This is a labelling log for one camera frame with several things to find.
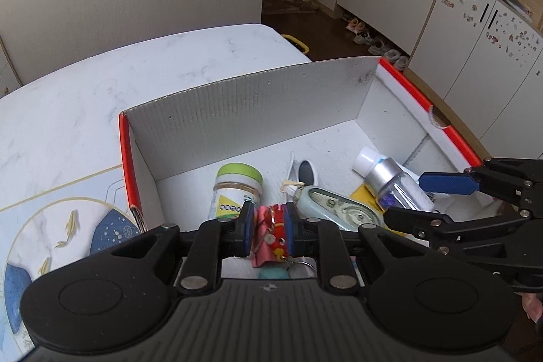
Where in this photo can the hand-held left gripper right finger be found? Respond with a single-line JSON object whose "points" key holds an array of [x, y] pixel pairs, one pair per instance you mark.
{"points": [[290, 230]]}

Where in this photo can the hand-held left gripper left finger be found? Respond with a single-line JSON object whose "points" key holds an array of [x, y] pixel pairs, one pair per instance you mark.
{"points": [[245, 232]]}

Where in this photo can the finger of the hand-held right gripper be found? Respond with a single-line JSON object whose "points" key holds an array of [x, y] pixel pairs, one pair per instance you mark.
{"points": [[447, 181], [407, 218]]}

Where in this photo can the pink sticky note block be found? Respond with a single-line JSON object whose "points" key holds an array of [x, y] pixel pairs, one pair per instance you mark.
{"points": [[259, 256]]}

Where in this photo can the clear bottle silver cap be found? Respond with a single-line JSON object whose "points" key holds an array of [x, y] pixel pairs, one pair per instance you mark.
{"points": [[390, 179]]}

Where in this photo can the green-lid jar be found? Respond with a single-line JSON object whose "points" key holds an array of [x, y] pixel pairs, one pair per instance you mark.
{"points": [[235, 184]]}

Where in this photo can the small yellow box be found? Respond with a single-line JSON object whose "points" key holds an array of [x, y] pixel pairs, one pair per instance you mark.
{"points": [[362, 194]]}

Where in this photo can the grey correction tape dispenser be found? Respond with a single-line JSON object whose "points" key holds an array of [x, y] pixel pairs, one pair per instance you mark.
{"points": [[335, 207]]}

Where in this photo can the white sunglasses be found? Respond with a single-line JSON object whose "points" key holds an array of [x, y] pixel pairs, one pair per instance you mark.
{"points": [[307, 175]]}

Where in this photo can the red cardboard box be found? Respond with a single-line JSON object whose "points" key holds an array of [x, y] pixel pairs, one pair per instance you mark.
{"points": [[254, 107]]}

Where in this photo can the person's right hand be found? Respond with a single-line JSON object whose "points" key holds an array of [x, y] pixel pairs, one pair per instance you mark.
{"points": [[534, 307]]}

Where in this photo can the white sticker-covered cabinet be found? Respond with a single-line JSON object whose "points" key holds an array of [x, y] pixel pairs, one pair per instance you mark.
{"points": [[466, 61]]}

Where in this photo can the row of shoes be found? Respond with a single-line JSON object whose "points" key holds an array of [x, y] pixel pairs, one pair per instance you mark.
{"points": [[373, 44]]}

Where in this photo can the yellow-rimmed black bin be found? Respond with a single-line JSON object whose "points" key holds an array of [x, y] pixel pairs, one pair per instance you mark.
{"points": [[297, 42]]}

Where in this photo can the blue printed table mat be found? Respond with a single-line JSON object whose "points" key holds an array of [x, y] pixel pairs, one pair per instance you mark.
{"points": [[51, 218]]}

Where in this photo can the patterned door mat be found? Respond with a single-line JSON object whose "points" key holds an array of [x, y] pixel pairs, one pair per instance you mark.
{"points": [[292, 3]]}

